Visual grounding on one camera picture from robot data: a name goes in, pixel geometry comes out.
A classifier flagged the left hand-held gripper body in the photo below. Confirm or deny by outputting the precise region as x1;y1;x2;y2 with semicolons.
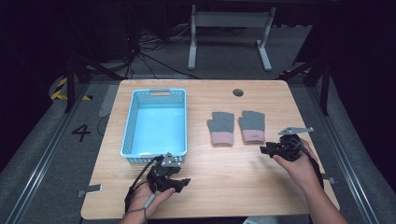
146;151;184;194

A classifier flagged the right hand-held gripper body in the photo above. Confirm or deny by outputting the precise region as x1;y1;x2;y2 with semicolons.
266;125;315;162

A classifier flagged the grey glove with red label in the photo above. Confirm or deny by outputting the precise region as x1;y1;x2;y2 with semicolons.
237;110;266;145

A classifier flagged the light blue plastic basket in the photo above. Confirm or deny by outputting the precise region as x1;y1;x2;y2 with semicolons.
120;88;189;165

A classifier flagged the grey pink fingerless glove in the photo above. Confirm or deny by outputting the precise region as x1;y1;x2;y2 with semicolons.
205;111;235;147

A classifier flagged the person's right hand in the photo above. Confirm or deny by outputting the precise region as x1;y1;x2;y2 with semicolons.
272;137;322;194

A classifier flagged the person's left hand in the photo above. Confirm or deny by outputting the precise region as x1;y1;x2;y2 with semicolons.
126;181;177;220

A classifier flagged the grey tape strip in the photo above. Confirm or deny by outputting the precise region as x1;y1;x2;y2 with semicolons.
76;183;104;199
321;173;338;185

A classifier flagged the black metal stand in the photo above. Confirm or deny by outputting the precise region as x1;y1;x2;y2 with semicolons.
279;56;333;117
63;51;126;114

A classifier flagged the grey floor tape patch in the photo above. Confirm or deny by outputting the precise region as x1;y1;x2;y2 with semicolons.
98;84;120;119

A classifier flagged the white metal stand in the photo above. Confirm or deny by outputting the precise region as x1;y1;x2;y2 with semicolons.
187;4;277;72

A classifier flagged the yellow black hazard tape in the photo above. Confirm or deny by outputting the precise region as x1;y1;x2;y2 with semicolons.
49;77;93;102

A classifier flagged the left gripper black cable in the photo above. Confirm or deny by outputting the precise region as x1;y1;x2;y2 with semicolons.
123;156;163;214

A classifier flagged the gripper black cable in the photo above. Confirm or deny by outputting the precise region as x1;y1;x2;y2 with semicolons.
290;137;325;189
123;156;163;214

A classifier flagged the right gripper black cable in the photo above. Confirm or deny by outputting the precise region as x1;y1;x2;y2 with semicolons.
290;137;325;189

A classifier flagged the left gripper grey cord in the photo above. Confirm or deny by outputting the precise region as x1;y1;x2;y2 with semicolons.
122;191;157;220

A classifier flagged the thin black floor cable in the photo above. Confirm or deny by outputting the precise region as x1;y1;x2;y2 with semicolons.
95;113;112;137

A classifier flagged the bundle of black floor cables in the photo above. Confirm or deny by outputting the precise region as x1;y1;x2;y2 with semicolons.
123;24;201;80

